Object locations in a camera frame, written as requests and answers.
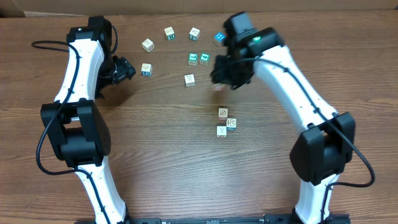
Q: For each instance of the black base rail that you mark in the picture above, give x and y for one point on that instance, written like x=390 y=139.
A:
x=242 y=220

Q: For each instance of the block with blue top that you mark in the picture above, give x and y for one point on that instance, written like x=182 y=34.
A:
x=219 y=39

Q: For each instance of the block with green 4 top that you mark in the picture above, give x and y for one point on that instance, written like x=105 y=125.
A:
x=204 y=59

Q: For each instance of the block with red side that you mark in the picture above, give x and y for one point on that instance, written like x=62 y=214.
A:
x=222 y=113

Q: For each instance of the block with teal letter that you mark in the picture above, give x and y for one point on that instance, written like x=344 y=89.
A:
x=194 y=34

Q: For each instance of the cardboard backdrop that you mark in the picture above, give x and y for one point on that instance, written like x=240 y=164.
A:
x=19 y=8

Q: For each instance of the block with yellow side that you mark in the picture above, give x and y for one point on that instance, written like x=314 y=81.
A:
x=189 y=80

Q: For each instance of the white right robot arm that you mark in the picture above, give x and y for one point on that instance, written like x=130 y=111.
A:
x=325 y=137

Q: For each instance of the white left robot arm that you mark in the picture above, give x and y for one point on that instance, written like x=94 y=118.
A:
x=76 y=138

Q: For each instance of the small plain wooden block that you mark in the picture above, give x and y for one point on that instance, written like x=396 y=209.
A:
x=148 y=45

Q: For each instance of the block with red G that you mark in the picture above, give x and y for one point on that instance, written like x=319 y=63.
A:
x=218 y=86

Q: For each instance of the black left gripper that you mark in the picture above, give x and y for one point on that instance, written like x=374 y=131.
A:
x=123 y=71

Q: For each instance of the block with blue D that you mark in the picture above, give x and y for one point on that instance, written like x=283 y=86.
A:
x=146 y=69

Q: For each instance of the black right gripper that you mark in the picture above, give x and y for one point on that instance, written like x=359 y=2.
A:
x=222 y=74

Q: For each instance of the block with green L top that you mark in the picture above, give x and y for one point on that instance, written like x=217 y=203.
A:
x=192 y=59

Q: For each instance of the block with green R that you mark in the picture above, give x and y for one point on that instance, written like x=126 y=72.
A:
x=169 y=32

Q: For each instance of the block with blue H side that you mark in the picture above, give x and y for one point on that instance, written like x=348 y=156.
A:
x=231 y=124

